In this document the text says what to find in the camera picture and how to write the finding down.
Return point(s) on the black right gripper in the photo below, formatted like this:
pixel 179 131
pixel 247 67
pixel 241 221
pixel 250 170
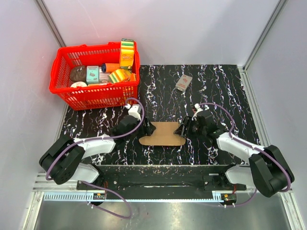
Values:
pixel 187 122

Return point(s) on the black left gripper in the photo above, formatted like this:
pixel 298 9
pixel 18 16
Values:
pixel 148 130

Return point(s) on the brown cardboard box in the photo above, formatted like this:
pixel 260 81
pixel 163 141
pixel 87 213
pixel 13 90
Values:
pixel 163 135

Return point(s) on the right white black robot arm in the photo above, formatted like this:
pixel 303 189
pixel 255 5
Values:
pixel 266 169

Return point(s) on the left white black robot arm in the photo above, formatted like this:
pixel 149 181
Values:
pixel 63 160

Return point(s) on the grey card box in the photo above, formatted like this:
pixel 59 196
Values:
pixel 183 83

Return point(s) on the pink white flat box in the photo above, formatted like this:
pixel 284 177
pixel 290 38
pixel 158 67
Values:
pixel 103 77

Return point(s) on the teal small box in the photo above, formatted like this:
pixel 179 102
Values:
pixel 92 74

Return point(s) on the orange snack packet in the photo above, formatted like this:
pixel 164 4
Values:
pixel 132 77

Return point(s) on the lying yellow green sponge pack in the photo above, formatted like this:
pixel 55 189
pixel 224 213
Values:
pixel 119 75

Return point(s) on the red plastic shopping basket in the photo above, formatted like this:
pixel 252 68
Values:
pixel 92 97

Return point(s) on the orange cylinder can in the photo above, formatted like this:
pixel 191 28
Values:
pixel 109 67

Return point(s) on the tall yellow green sponge pack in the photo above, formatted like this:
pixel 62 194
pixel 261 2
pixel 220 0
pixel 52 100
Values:
pixel 126 57

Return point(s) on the white round tape roll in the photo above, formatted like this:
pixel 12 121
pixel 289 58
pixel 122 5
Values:
pixel 79 84

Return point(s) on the brown round bread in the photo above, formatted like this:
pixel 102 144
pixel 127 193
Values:
pixel 78 73

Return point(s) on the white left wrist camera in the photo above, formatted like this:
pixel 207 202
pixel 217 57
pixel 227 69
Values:
pixel 134 110

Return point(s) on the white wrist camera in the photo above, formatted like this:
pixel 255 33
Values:
pixel 196 109
pixel 134 110

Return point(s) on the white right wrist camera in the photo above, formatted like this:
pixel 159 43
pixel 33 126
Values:
pixel 196 109

